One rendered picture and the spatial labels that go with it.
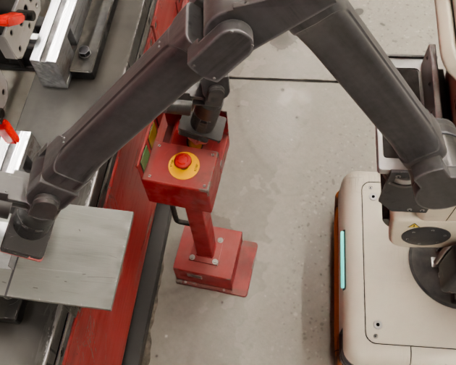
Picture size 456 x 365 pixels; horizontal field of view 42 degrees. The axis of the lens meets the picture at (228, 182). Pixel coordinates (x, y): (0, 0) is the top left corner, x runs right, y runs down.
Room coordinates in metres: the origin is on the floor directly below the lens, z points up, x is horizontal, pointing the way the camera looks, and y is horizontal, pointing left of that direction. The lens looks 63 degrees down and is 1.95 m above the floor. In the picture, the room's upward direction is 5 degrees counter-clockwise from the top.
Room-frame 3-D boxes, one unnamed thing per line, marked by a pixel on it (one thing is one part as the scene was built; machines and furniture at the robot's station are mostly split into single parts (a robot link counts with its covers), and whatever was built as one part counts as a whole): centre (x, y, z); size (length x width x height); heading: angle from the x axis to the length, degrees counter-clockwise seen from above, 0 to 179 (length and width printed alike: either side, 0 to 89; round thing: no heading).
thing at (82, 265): (0.40, 0.32, 1.00); 0.26 x 0.18 x 0.01; 77
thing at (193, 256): (0.71, 0.09, 0.13); 0.10 x 0.10 x 0.01; 72
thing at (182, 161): (0.66, 0.10, 0.79); 0.04 x 0.04 x 0.04
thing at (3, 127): (0.57, 0.37, 1.14); 0.04 x 0.02 x 0.10; 77
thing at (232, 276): (0.70, 0.06, 0.06); 0.25 x 0.20 x 0.12; 72
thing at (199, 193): (0.71, 0.09, 0.75); 0.20 x 0.16 x 0.18; 162
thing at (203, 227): (0.71, 0.09, 0.39); 0.05 x 0.05 x 0.54; 72
